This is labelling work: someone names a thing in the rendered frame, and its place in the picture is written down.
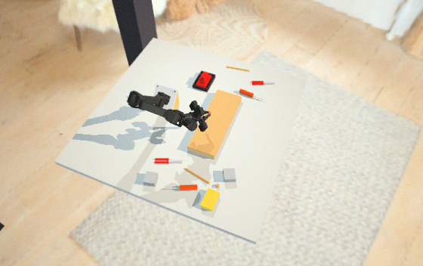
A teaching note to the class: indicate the tan panel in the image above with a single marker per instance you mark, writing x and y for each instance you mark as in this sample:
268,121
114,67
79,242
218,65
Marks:
223,107

